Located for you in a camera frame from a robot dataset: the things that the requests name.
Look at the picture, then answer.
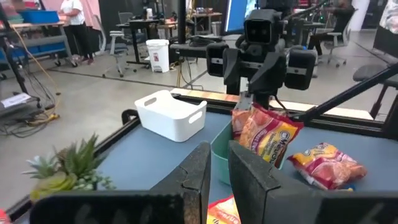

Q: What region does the succulent plant in black pot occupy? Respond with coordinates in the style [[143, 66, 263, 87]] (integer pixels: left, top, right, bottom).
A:
[[21, 133, 116, 203]]

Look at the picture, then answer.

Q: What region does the grey utility cart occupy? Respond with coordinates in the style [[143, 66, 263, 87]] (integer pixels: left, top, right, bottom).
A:
[[0, 21, 79, 68]]

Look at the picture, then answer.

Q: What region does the yellow floor cable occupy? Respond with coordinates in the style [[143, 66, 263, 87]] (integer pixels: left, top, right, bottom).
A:
[[10, 24, 62, 125]]

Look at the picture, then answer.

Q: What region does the blue storage bin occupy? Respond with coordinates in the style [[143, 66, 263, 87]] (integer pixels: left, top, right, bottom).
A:
[[17, 9, 60, 25]]

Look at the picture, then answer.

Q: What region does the white plastic bin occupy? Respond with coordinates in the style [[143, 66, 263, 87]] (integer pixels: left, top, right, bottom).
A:
[[133, 89, 208, 143]]

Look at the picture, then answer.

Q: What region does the person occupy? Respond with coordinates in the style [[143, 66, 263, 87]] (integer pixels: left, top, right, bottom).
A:
[[307, 0, 357, 57], [58, 0, 95, 65]]

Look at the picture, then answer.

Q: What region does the black floor stand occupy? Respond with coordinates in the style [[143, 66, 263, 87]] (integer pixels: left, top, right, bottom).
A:
[[0, 37, 60, 138]]

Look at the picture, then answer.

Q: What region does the coiled black cable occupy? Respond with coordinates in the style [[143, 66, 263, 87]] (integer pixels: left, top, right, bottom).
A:
[[188, 34, 224, 48]]

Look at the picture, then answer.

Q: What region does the grey office chair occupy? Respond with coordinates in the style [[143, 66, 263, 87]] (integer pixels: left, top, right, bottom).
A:
[[93, 11, 138, 78], [317, 29, 353, 68]]

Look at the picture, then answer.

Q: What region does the black stool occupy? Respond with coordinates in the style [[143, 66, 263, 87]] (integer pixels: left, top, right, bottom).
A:
[[353, 63, 398, 121]]

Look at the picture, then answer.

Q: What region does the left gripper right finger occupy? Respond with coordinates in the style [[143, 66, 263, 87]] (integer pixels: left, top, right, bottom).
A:
[[228, 139, 398, 224]]

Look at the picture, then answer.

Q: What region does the white trash can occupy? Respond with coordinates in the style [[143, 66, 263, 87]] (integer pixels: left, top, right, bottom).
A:
[[145, 39, 171, 74]]

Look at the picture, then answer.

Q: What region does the red Maruchan ramen packet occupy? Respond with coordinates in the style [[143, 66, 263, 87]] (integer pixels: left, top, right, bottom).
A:
[[286, 142, 368, 191], [231, 108, 252, 141], [238, 103, 305, 169]]

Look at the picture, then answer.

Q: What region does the black aluminium rig frame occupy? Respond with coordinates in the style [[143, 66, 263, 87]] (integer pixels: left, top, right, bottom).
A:
[[6, 62, 398, 218]]

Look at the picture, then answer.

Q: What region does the orange Maruchan ramen packet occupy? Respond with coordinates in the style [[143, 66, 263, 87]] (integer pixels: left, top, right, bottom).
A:
[[206, 194, 243, 224]]

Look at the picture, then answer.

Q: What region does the monitor with blue screen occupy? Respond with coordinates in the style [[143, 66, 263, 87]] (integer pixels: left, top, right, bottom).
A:
[[223, 0, 259, 35]]

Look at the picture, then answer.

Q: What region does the black pole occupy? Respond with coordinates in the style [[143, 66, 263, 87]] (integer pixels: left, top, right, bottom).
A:
[[177, 0, 187, 45]]

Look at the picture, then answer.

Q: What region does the teal plastic bin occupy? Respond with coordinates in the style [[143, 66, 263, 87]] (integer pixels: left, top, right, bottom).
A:
[[210, 119, 289, 187]]

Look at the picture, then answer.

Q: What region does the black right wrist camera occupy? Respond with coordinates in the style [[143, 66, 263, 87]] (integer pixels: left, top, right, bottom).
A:
[[243, 8, 283, 45]]

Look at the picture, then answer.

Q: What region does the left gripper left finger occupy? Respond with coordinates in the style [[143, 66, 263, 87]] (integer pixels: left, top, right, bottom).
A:
[[29, 141, 212, 224]]

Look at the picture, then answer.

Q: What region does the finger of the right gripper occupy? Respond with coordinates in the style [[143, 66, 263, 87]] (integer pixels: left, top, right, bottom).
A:
[[223, 47, 243, 96], [248, 51, 288, 108]]

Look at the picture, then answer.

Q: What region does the black desk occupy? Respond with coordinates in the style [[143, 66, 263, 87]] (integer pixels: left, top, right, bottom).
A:
[[115, 17, 180, 68]]

